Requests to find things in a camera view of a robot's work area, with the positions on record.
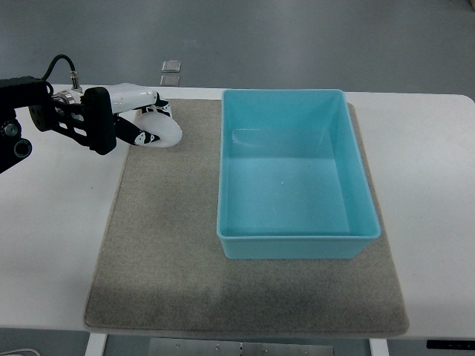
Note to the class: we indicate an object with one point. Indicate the black table control panel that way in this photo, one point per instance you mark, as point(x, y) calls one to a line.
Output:
point(463, 345)

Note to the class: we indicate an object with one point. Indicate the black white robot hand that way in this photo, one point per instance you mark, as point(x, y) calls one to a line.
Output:
point(110, 113)

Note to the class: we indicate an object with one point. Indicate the white left table leg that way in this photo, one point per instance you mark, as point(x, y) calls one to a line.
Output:
point(96, 344)

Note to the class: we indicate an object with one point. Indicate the white right table leg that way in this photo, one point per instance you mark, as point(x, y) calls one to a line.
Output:
point(379, 347)

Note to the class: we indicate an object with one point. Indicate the metal table base plate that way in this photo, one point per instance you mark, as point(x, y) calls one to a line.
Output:
point(162, 346)

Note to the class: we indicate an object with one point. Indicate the grey felt mat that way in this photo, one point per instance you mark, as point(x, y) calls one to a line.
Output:
point(161, 268)

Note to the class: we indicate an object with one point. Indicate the white table leg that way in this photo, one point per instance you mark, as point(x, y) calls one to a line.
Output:
point(96, 344)
point(379, 347)

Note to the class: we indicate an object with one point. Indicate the lower metal floor plate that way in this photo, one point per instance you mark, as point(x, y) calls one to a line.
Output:
point(168, 80)

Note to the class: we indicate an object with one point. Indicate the blue plastic box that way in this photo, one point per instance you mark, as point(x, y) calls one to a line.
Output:
point(292, 182)

